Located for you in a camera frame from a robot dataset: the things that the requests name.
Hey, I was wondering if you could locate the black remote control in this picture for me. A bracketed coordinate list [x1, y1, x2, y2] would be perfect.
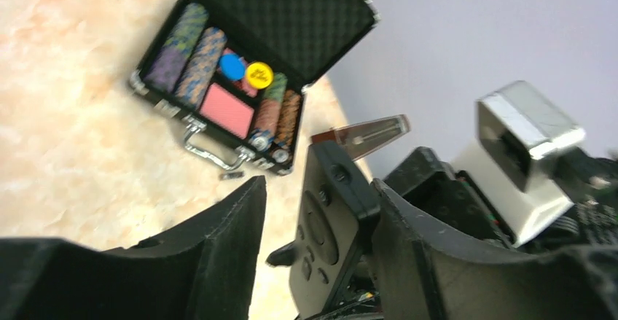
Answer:
[289, 141, 380, 319]

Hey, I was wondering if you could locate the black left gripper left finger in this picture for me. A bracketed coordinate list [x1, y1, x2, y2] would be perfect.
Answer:
[1, 176, 267, 319]

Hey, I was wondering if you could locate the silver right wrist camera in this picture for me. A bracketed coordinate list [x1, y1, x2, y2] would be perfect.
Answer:
[477, 80, 586, 192]

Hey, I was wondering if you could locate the red playing card deck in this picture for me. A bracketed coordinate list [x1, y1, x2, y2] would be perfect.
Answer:
[199, 83, 254, 139]

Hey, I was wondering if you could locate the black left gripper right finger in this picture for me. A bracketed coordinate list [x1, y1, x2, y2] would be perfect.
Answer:
[370, 180, 617, 319]

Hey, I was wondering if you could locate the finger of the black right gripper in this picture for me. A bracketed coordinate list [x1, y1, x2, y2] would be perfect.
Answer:
[266, 241, 297, 268]

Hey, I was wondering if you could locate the yellow big blind chip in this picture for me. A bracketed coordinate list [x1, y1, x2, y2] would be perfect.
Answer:
[245, 61, 274, 90]

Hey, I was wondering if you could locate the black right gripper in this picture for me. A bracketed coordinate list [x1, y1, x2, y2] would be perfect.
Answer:
[381, 146, 618, 256]

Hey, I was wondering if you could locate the blue round chip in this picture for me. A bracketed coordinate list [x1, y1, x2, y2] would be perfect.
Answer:
[219, 53, 246, 81]

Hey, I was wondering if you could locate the orange black chip stack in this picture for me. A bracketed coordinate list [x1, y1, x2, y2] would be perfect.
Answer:
[271, 90, 302, 163]

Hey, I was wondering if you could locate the black poker chip case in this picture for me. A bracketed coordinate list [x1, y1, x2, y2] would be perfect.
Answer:
[129, 0, 379, 176]

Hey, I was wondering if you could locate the brown metronome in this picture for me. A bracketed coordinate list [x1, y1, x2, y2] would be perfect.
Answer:
[310, 114, 411, 160]

